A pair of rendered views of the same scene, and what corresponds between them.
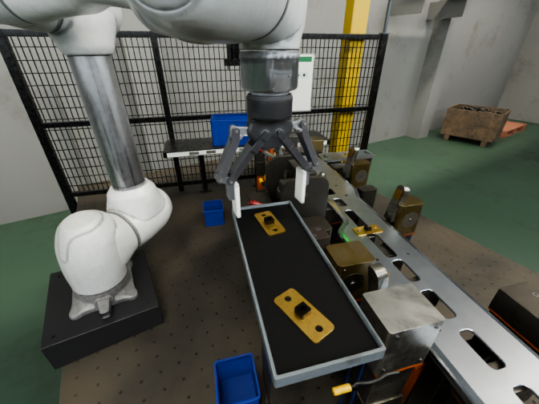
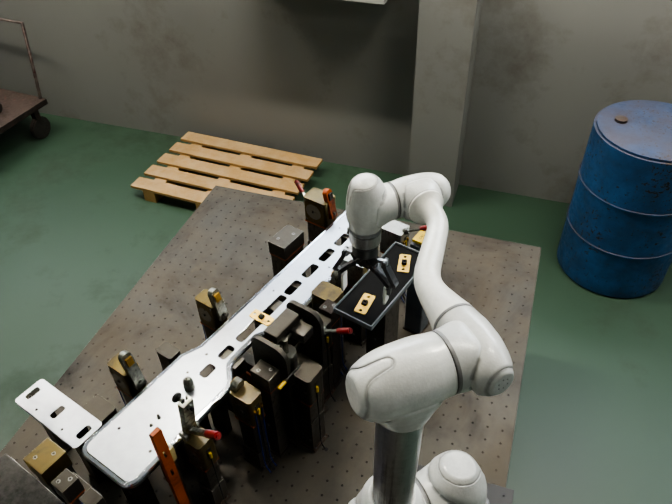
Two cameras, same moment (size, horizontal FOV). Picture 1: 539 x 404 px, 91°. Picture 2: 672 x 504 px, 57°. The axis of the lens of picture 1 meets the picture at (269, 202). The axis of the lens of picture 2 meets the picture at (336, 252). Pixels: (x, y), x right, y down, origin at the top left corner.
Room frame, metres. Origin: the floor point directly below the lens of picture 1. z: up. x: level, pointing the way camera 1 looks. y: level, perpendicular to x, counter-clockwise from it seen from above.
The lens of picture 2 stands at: (1.36, 0.96, 2.56)
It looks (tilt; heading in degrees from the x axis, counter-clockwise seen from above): 42 degrees down; 230
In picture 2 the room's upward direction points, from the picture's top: 2 degrees counter-clockwise
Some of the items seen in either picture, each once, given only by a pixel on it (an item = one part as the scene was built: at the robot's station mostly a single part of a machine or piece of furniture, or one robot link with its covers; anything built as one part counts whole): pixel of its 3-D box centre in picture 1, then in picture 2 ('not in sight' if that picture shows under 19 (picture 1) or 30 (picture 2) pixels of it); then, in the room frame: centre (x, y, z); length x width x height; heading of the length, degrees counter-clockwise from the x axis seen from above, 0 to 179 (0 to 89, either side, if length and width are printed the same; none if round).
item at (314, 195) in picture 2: not in sight; (318, 229); (0.13, -0.63, 0.88); 0.14 x 0.09 x 0.36; 104
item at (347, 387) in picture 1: (366, 381); not in sight; (0.23, -0.16, 1.00); 0.12 x 0.01 x 0.01; 104
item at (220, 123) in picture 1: (240, 128); not in sight; (1.46, 0.16, 1.10); 0.30 x 0.17 x 0.13; 97
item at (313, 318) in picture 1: (302, 311); (404, 262); (0.24, -0.05, 1.17); 0.08 x 0.04 x 0.01; 38
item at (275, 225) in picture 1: (269, 220); (364, 302); (0.46, 0.00, 1.17); 0.08 x 0.04 x 0.01; 24
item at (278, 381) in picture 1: (285, 260); (384, 283); (0.35, -0.03, 1.16); 0.37 x 0.14 x 0.02; 14
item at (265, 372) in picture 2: not in sight; (271, 411); (0.82, -0.03, 0.91); 0.07 x 0.05 x 0.42; 104
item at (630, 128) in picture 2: not in sight; (631, 200); (-1.58, -0.06, 0.46); 0.61 x 0.61 x 0.92
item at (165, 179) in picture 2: not in sight; (229, 178); (-0.37, -2.26, 0.05); 1.13 x 0.78 x 0.10; 119
